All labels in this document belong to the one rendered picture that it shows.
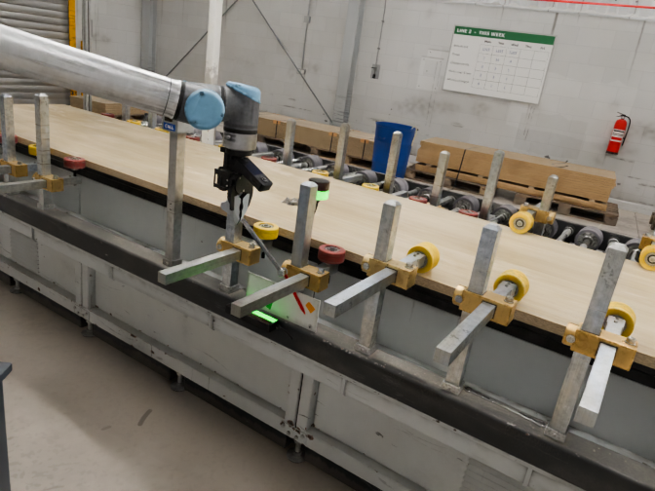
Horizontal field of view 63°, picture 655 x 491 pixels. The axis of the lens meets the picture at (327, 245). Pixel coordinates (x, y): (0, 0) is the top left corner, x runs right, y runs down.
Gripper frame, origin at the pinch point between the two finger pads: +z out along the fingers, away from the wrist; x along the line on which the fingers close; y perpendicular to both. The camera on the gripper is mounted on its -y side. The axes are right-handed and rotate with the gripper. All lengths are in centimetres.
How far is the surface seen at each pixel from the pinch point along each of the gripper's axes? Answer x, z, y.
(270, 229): -16.6, 6.0, 1.1
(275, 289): 8.9, 10.7, -21.7
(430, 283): -22, 8, -51
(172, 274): 21.0, 11.5, 2.7
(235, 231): -6.6, 6.3, 6.5
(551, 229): -153, 15, -60
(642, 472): -8, 26, -110
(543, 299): -35, 6, -78
